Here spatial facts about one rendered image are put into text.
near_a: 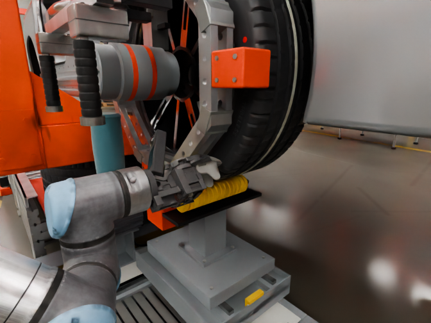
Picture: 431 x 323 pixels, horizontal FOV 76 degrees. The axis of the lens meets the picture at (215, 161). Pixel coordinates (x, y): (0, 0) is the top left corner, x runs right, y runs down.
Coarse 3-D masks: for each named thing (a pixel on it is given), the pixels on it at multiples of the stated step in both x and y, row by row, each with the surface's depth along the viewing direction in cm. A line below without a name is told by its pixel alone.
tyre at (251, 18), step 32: (224, 0) 60; (256, 0) 55; (288, 0) 62; (256, 32) 55; (288, 32) 60; (288, 64) 60; (256, 96) 58; (288, 96) 63; (256, 128) 62; (288, 128) 70; (224, 160) 69; (256, 160) 74
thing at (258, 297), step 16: (144, 256) 112; (144, 272) 109; (160, 272) 103; (272, 272) 103; (160, 288) 99; (176, 288) 95; (256, 288) 95; (272, 288) 92; (288, 288) 99; (176, 304) 91; (192, 304) 88; (224, 304) 83; (240, 304) 88; (256, 304) 87; (272, 304) 94; (192, 320) 84; (208, 320) 82; (224, 320) 80; (240, 320) 83
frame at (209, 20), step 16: (192, 0) 55; (208, 0) 53; (208, 16) 52; (224, 16) 54; (208, 32) 53; (224, 32) 56; (208, 48) 54; (224, 48) 57; (208, 64) 55; (208, 80) 56; (208, 96) 57; (224, 96) 59; (128, 112) 96; (208, 112) 57; (224, 112) 59; (128, 128) 91; (144, 128) 94; (192, 128) 63; (208, 128) 58; (224, 128) 62; (144, 144) 93; (192, 144) 64; (208, 144) 66; (144, 160) 86
